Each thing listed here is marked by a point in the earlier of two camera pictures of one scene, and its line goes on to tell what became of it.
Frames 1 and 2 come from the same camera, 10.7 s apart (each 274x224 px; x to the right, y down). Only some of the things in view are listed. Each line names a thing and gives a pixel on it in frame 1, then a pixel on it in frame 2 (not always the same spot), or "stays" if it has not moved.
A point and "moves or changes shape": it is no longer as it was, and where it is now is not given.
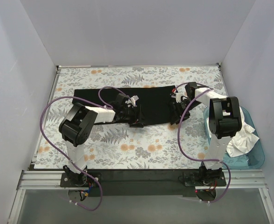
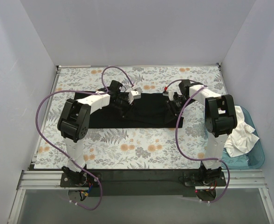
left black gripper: x=136 y=114 -> x=126 y=106
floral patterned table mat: x=113 y=144 stays
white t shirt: x=243 y=140 stays
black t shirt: x=152 y=104 moves or changes shape
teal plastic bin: x=253 y=158 stays
